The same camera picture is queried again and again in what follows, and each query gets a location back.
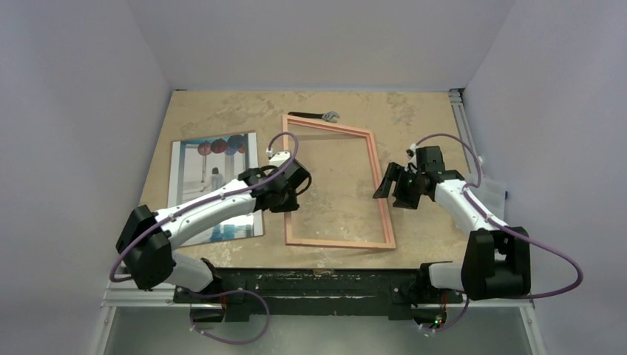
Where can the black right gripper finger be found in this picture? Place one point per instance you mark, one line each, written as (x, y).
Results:
(403, 192)
(392, 173)

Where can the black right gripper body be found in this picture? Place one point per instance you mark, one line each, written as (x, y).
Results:
(402, 191)

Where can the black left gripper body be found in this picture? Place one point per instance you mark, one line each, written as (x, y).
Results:
(287, 204)

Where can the glossy printed photo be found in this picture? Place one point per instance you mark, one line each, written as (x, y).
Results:
(201, 165)

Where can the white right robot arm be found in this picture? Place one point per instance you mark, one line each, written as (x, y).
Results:
(495, 264)

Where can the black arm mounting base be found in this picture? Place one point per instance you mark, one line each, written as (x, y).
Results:
(238, 293)

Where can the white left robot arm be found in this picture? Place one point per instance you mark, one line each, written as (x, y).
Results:
(149, 240)

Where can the clear plastic parts box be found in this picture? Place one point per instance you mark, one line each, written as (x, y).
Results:
(491, 193)

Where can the black adjustable wrench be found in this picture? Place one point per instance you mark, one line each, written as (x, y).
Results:
(330, 117)

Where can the aluminium rail frame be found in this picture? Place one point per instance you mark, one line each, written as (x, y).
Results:
(149, 322)

